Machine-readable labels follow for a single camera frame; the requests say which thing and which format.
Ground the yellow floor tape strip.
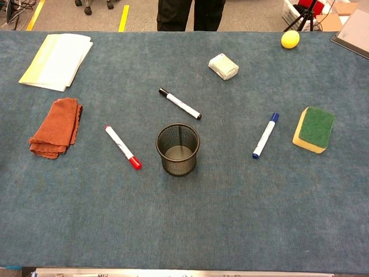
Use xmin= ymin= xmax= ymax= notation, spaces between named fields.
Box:
xmin=25 ymin=0 xmax=46 ymax=31
xmin=118 ymin=5 xmax=130 ymax=33

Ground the green yellow sponge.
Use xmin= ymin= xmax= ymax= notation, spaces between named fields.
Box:
xmin=292 ymin=106 xmax=336 ymax=155

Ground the black round cup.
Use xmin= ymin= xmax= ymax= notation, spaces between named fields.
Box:
xmin=156 ymin=123 xmax=201 ymax=177

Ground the yellow white Lexicon booklet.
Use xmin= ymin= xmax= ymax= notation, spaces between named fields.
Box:
xmin=18 ymin=33 xmax=92 ymax=87

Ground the person in black trousers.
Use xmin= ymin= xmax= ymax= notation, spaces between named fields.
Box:
xmin=156 ymin=0 xmax=227 ymax=32

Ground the brown cardboard box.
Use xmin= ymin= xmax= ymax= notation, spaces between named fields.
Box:
xmin=315 ymin=1 xmax=360 ymax=32

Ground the red whiteboard marker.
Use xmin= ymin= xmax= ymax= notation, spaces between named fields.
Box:
xmin=104 ymin=125 xmax=143 ymax=170

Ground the red object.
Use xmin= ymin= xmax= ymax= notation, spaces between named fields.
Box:
xmin=298 ymin=0 xmax=326 ymax=18

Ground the bundle of floor cables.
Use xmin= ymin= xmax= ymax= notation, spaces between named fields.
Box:
xmin=0 ymin=0 xmax=38 ymax=31

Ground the folded orange-brown cloth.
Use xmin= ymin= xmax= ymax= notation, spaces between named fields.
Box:
xmin=28 ymin=97 xmax=84 ymax=160

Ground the cream paper booklet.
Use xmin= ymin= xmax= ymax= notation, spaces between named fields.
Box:
xmin=19 ymin=41 xmax=94 ymax=92

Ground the black tripod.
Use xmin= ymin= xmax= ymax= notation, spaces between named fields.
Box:
xmin=284 ymin=0 xmax=321 ymax=32

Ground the aluminium frame rail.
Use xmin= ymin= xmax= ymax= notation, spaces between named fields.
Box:
xmin=34 ymin=267 xmax=335 ymax=277

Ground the black whiteboard marker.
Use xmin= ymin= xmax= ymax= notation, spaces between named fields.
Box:
xmin=158 ymin=88 xmax=202 ymax=121

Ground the office chair wheel base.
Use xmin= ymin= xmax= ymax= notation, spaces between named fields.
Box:
xmin=74 ymin=0 xmax=115 ymax=16

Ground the blue whiteboard marker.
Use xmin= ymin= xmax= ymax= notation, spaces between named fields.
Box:
xmin=252 ymin=112 xmax=280 ymax=159

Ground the yellow ball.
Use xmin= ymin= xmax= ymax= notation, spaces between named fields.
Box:
xmin=281 ymin=29 xmax=300 ymax=49

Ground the blue felt table mat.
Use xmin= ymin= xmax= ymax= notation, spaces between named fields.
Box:
xmin=0 ymin=30 xmax=369 ymax=274

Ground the white plastic basket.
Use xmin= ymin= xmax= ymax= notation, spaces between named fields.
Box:
xmin=281 ymin=0 xmax=315 ymax=31

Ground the white green tissue pack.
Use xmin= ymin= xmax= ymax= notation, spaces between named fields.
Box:
xmin=208 ymin=53 xmax=240 ymax=81

